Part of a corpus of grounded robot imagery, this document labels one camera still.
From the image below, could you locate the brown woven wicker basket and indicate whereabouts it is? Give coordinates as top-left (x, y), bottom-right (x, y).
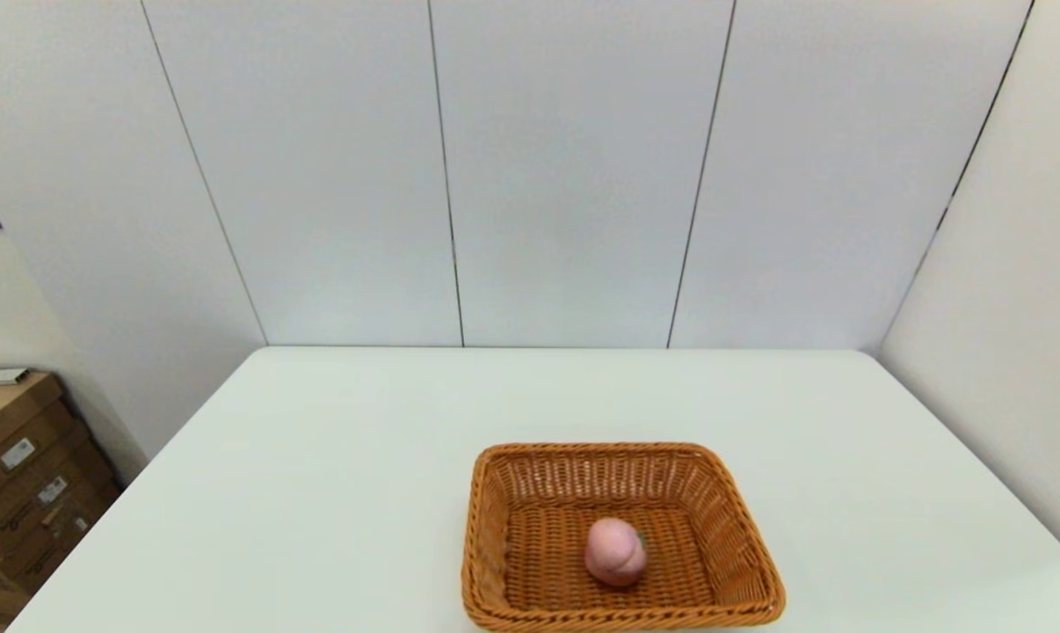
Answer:
top-left (461, 441), bottom-right (788, 633)

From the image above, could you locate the pink plush peach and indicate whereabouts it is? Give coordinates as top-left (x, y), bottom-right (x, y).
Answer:
top-left (584, 517), bottom-right (650, 589)

